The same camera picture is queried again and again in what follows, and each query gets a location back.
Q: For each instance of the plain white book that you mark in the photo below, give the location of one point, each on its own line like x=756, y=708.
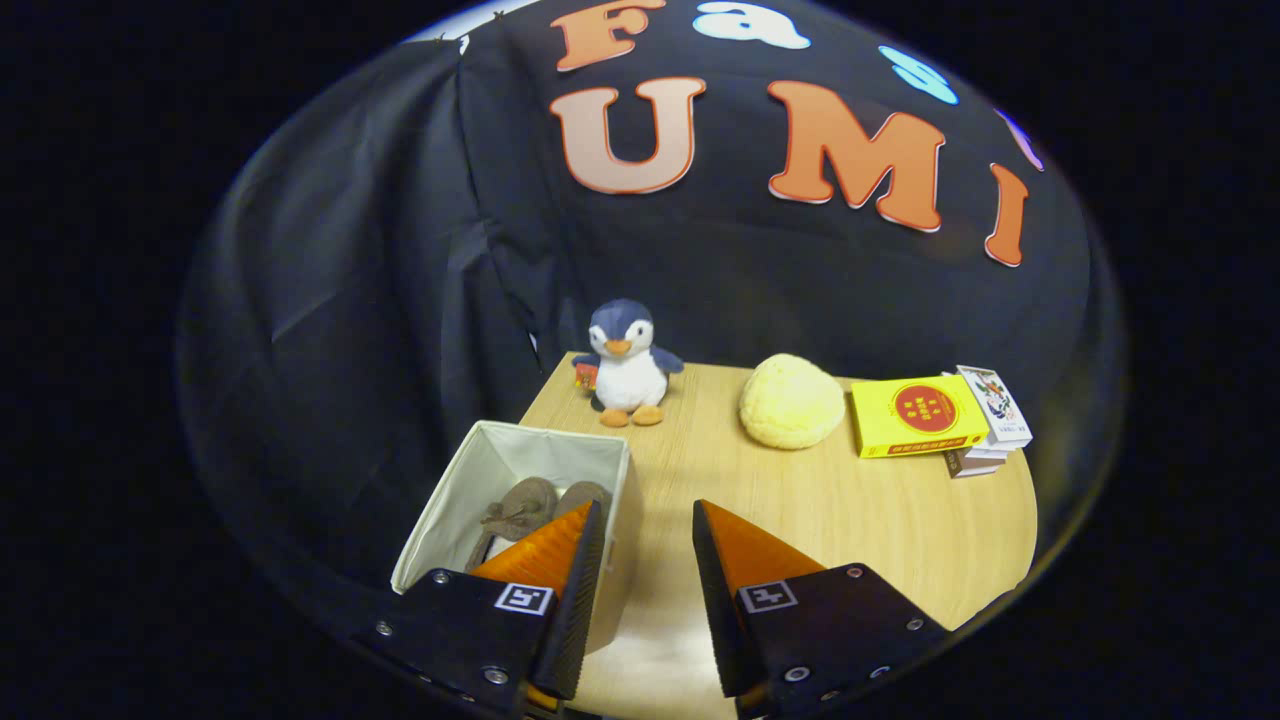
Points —
x=1000, y=452

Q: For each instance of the beige fabric storage box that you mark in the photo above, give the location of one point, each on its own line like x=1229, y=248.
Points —
x=480, y=470

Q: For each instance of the plush penguin toy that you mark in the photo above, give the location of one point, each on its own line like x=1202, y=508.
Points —
x=630, y=375

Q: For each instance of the yellow book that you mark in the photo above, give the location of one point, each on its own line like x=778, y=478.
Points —
x=915, y=415

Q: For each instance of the brown book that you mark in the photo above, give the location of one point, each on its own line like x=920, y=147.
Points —
x=965, y=465

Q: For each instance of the yellow plush bun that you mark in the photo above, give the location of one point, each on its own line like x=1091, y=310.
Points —
x=790, y=400

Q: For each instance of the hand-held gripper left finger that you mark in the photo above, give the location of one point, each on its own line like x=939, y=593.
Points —
x=585, y=600

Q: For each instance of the brown fuzzy shoe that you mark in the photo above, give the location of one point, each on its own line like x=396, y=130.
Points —
x=525, y=500
x=585, y=492

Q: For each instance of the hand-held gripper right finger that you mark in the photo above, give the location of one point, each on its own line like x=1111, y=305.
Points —
x=715, y=600

